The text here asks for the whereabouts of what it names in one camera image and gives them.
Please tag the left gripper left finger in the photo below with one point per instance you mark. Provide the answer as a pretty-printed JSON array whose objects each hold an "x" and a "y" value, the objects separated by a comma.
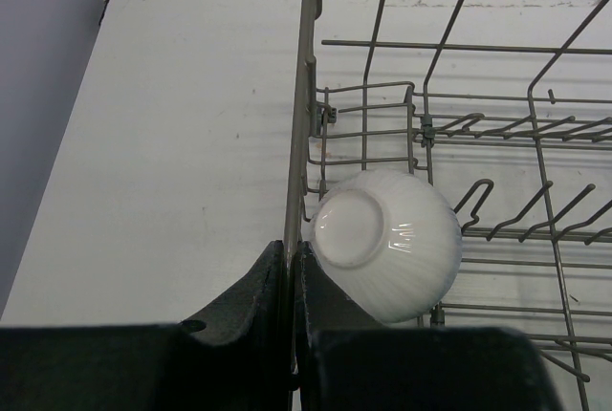
[{"x": 224, "y": 357}]

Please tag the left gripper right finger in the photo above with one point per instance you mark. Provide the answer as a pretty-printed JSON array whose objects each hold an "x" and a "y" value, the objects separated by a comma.
[{"x": 348, "y": 361}]

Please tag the white ribbed ceramic bowl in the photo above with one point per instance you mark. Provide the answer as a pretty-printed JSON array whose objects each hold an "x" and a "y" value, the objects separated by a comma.
[{"x": 390, "y": 241}]

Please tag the grey wire dish rack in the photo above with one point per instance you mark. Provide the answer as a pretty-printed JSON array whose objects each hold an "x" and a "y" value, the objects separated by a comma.
[{"x": 503, "y": 106}]

